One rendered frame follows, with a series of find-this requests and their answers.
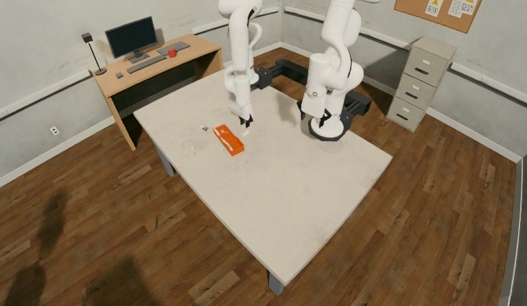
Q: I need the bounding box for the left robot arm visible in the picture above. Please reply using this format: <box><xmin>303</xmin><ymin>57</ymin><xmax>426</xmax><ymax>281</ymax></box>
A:
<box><xmin>305</xmin><ymin>0</ymin><xmax>364</xmax><ymax>137</ymax></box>

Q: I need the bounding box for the orange open-top bin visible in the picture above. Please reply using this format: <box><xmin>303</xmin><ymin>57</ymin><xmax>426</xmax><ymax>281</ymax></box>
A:
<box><xmin>213</xmin><ymin>124</ymin><xmax>244</xmax><ymax>156</ymax></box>

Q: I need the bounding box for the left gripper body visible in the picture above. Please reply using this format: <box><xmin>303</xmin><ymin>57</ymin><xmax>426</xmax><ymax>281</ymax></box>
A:
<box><xmin>301</xmin><ymin>91</ymin><xmax>327</xmax><ymax>118</ymax></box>

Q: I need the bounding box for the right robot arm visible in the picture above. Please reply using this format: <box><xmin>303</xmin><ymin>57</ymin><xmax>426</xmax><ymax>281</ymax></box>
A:
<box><xmin>218</xmin><ymin>0</ymin><xmax>263</xmax><ymax>116</ymax></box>

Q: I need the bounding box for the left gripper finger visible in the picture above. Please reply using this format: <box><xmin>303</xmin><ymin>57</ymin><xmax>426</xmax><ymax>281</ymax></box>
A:
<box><xmin>319</xmin><ymin>108</ymin><xmax>332</xmax><ymax>128</ymax></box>
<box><xmin>296</xmin><ymin>100</ymin><xmax>305</xmax><ymax>121</ymax></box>

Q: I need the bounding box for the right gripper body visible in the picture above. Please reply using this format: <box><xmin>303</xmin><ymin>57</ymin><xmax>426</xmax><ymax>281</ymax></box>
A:
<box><xmin>240</xmin><ymin>104</ymin><xmax>253</xmax><ymax>120</ymax></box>

